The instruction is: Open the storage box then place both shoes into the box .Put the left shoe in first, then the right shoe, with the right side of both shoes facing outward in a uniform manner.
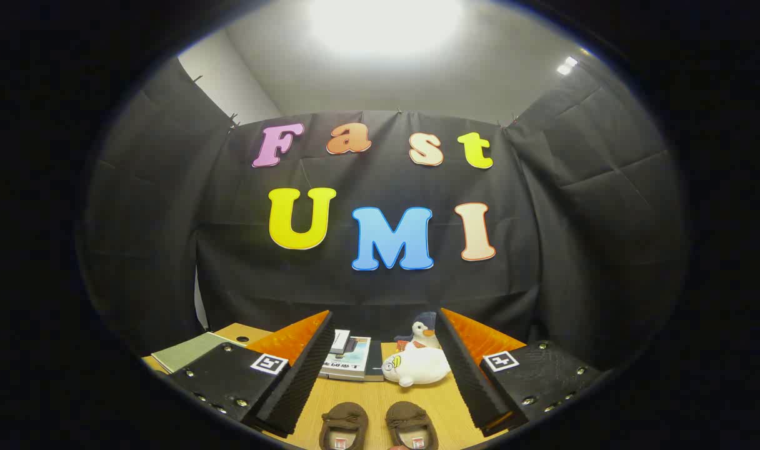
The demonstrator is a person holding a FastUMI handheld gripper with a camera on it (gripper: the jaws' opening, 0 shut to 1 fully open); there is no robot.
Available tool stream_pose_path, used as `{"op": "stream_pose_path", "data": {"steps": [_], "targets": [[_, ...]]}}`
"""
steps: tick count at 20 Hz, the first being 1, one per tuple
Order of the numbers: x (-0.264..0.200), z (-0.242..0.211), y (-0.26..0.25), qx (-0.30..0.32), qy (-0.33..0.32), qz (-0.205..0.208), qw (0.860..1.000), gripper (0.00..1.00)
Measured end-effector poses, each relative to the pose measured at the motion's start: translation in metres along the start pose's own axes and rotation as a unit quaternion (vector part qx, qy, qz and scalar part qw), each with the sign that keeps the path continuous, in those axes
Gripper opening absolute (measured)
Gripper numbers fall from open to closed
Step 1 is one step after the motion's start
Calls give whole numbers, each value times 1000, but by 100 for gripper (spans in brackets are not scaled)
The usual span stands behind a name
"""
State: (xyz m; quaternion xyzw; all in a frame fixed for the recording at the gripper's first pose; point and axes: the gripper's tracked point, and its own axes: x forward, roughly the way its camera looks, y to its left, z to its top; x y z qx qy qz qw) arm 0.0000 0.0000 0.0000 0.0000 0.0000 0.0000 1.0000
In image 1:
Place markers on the penguin plush toy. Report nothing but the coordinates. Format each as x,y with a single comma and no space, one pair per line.
425,330

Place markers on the large ceiling light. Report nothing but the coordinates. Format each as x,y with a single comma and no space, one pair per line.
386,25

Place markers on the pale blue cover book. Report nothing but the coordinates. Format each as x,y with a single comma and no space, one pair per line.
349,365

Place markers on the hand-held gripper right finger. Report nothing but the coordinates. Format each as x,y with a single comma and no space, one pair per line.
474,381

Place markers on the white seal plush toy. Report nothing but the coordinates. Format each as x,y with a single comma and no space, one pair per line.
424,365

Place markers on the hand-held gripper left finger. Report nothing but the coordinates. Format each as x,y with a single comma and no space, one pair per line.
295,381

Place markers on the black backdrop cloth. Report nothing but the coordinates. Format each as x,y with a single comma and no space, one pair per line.
367,294

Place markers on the brown fuzzy shoe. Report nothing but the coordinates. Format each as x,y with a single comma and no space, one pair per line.
345,414
408,412

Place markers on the small ceiling light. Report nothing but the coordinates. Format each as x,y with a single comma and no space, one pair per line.
566,65

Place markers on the dark cover book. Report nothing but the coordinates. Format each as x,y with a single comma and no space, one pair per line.
375,362

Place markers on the pale green storage box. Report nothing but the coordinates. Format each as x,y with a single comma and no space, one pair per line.
189,353

